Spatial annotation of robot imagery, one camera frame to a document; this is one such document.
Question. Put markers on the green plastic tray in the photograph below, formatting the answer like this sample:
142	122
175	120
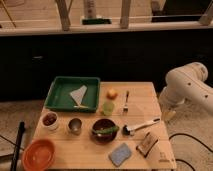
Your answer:
59	99

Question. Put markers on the dark brown bowl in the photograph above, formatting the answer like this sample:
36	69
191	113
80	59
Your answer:
102	124

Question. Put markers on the white bowl with red food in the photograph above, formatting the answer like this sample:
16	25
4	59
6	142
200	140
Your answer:
50	121

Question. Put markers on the small yellow-red apple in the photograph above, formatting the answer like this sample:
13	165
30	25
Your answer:
112	94

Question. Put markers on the green base object on shelf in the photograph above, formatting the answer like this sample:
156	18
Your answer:
96	21

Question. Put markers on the metal fork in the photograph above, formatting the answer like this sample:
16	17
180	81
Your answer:
125	108

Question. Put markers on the metal cup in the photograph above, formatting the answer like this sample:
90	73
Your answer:
74	126

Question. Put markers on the black white dish brush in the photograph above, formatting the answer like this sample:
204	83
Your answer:
131	129

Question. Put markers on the light green cup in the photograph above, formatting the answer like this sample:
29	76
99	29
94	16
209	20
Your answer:
107	108

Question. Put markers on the white paper piece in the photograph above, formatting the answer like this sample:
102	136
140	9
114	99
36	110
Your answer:
78	94

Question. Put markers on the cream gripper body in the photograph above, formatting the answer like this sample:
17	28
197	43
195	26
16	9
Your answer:
168	114

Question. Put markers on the black pole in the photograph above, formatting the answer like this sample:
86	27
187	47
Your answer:
17	148

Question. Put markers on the brown wooden block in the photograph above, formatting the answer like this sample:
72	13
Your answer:
147	143

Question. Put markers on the green vegetable in bowl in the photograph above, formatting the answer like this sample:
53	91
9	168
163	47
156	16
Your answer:
106	130

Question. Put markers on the blue sponge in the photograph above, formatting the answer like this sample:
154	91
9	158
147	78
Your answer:
120	154

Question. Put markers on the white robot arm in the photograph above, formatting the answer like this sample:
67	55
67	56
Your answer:
186	82

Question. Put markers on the orange plastic bowl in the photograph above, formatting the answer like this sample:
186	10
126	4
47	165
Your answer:
39	155

